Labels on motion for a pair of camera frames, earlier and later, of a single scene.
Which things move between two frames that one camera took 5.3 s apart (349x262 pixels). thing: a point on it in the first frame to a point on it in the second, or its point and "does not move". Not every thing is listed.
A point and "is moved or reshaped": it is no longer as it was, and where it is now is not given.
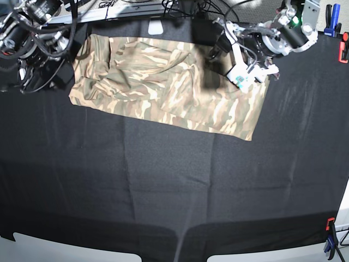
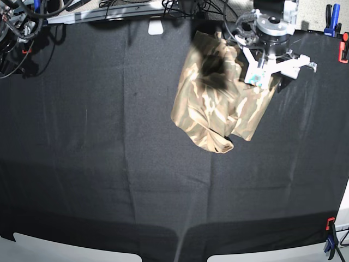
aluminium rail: [144, 10] does not move
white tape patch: [155, 27] does not move
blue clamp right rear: [331, 31] does not move
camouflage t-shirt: [164, 79] is moved or reshaped
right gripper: [223, 43] to [284, 81]
